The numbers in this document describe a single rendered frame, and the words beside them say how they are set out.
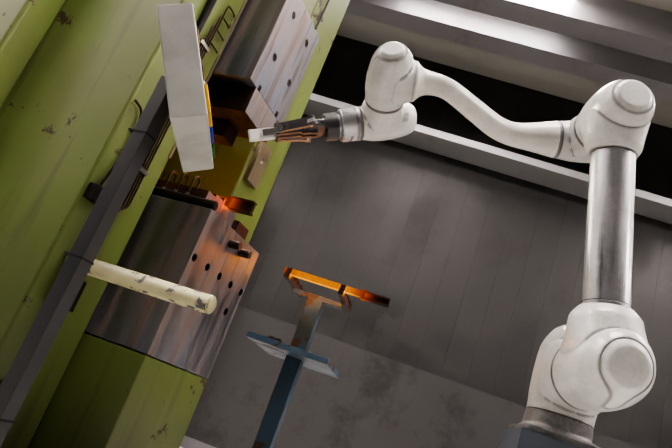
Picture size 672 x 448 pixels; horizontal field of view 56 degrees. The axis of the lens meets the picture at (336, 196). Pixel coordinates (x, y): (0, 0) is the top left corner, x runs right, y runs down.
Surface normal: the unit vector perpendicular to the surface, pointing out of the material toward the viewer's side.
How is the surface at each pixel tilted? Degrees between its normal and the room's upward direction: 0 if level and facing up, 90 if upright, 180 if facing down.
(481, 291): 90
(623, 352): 99
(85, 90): 90
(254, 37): 90
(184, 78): 90
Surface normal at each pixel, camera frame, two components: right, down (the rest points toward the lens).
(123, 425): 0.91, 0.20
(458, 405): -0.03, -0.37
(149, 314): -0.26, -0.43
